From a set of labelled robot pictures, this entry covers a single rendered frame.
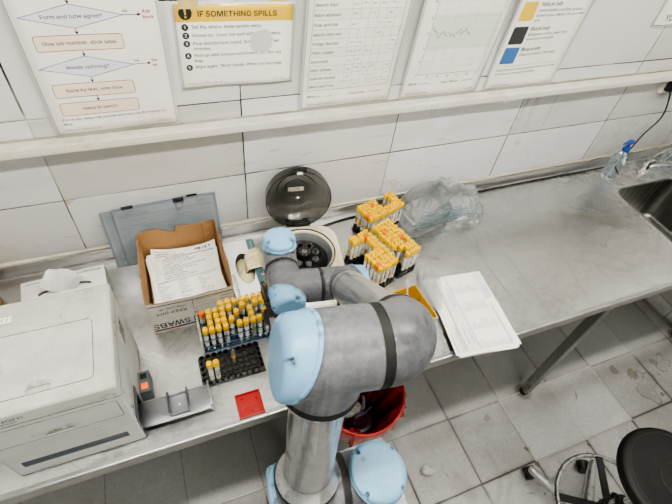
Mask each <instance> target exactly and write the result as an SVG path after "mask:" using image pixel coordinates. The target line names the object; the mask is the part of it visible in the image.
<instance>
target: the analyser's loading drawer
mask: <svg viewBox="0 0 672 504"><path fill-rule="evenodd" d="M206 383H207V384H206V385H202V386H199V387H195V388H192V389H188V390H187V386H186V387H185V390H184V391H180V392H177V393H173V394H170V395H169V394H168V392H166V396H164V397H160V398H157V399H154V400H150V401H147V402H143V403H140V404H138V412H139V421H140V423H141V425H142V426H143V428H144V429H145V428H148V427H151V426H155V425H158V424H161V423H164V422H168V421H171V420H174V419H178V418H181V417H184V416H187V415H191V414H194V413H197V412H201V411H204V410H207V409H210V408H212V410H215V409H214V404H213V399H212V394H211V389H210V385H209V381H208V380H207V381H206ZM180 402H181V405H178V403H180Z"/></svg>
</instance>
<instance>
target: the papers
mask: <svg viewBox="0 0 672 504"><path fill-rule="evenodd" d="M442 299H443V306H444V309H442V311H441V312H438V313H439V315H440V317H441V319H442V322H443V324H444V327H445V329H446V331H447V334H448V336H449V339H450V341H451V344H452V346H453V349H454V351H455V353H456V356H459V358H465V357H471V356H476V355H481V354H486V353H492V352H497V351H502V350H508V349H514V348H518V347H519V344H522V343H521V341H520V340H519V338H518V336H517V335H516V333H515V331H514V330H513V328H512V326H511V324H510V323H509V321H508V319H507V317H506V316H505V314H504V312H503V311H502V309H501V307H500V305H499V304H498V302H497V300H496V299H495V297H494V295H493V294H492V292H491V290H490V288H489V287H488V285H487V283H486V282H485V280H484V278H483V277H482V275H481V273H480V272H479V271H477V272H470V273H463V274H457V275H451V276H444V277H442Z"/></svg>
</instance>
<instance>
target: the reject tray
mask: <svg viewBox="0 0 672 504"><path fill-rule="evenodd" d="M234 397H235V401H236V406H237V410H238V414H239V418H240V420H243V419H246V418H249V417H253V416H256V415H259V414H262V413H265V408H264V405H263V401H262V397H261V394H260V390H259V388H258V389H255V390H251V391H248V392H245V393H241V394H238V395H235V396H234Z"/></svg>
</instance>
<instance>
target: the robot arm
mask: <svg viewBox="0 0 672 504"><path fill-rule="evenodd" d="M296 246H297V244H296V238H295V235H294V233H293V232H292V231H290V230H289V229H287V228H283V227H276V228H271V229H269V230H268V231H267V232H265V234H264V236H263V240H262V246H261V247H262V254H263V273H261V277H263V279H264V281H261V282H260V288H261V296H262V299H263V301H264V304H265V306H266V309H264V310H263V318H264V321H265V322H266V323H267V324H268V325H269V326H270V327H271V332H270V337H269V347H268V350H269V357H268V373H269V383H270V388H271V392H272V395H273V398H274V399H275V401H276V402H278V403H279V404H285V405H286V407H287V408H288V421H287V436H286V450H285V453H284V454H283V455H282V457H281V458H280V460H279V462H278V463H274V464H273V465H270V466H269V467H268V468H267V472H266V477H267V487H268V495H269V502H270V504H396V503H397V502H398V501H399V500H400V498H401V496H402V494H403V492H404V490H405V487H406V483H407V472H406V467H405V464H404V461H403V459H402V457H401V456H400V454H399V453H398V452H397V451H396V450H395V449H394V448H393V447H392V446H390V445H389V444H387V443H385V442H383V441H379V440H370V441H366V442H363V443H361V444H359V445H358V446H357V447H356V448H355V449H353V450H348V451H342V452H337V448H338V443H339V438H340V434H341V429H342V424H343V420H344V416H346V415H347V414H349V413H350V412H351V411H352V410H353V408H354V407H355V406H356V404H357V402H358V399H359V397H360V393H362V392H368V391H375V390H381V389H387V388H393V387H398V386H401V385H404V384H406V383H408V382H410V381H412V380H413V379H415V378H416V377H417V376H419V375H420V374H421V373H422V372H423V371H424V370H425V368H426V367H427V366H428V365H429V363H430V361H431V359H432V357H433V355H434V353H435V349H436V345H437V328H436V324H435V321H434V318H433V317H432V315H431V313H430V312H429V310H428V309H427V308H426V307H425V306H424V305H423V304H421V303H420V302H419V301H417V300H416V299H414V298H412V297H410V296H408V295H406V294H402V293H391V292H389V291H388V290H386V289H384V288H383V287H381V286H379V285H378V284H376V283H374V282H373V281H371V280H370V278H369V273H368V271H367V269H366V267H365V266H363V265H354V264H347V265H343V266H330V267H317V268H305V269H299V265H298V261H297V257H296ZM263 283H264V285H263ZM330 300H336V301H337V302H338V303H339V304H341V305H340V306H330V307H320V308H311V307H306V303H311V302H320V301H330ZM336 452H337V453H336Z"/></svg>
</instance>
